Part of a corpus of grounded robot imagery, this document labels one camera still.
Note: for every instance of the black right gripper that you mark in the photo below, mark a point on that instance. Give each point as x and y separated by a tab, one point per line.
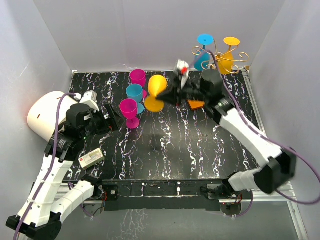
173	96

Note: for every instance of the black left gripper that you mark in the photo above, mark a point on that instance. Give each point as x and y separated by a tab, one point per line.
117	120

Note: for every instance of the pink wine glass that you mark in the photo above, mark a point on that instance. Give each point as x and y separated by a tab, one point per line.
138	76
129	109

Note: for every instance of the yellow wine glass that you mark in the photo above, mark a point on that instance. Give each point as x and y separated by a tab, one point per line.
226	60
156	85

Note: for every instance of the blue wine glass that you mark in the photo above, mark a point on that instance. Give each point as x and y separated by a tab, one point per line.
201	57
135	92

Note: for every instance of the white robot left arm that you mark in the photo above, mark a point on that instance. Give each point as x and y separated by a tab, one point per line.
42	216

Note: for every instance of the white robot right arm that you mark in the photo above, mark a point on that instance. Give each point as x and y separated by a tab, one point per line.
276	166

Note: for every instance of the small cardboard box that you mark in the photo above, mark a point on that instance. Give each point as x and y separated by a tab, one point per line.
91	158

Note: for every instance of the white round container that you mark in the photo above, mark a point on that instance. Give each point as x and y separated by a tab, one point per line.
41	118

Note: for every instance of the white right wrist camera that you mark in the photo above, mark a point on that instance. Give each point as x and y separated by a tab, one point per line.
182	69

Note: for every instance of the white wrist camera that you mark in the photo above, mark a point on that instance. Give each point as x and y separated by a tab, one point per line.
89	98
182	69

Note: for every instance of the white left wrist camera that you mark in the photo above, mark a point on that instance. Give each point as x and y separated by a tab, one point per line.
89	98

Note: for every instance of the gold wire glass rack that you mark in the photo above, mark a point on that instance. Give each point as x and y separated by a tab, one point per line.
244	58

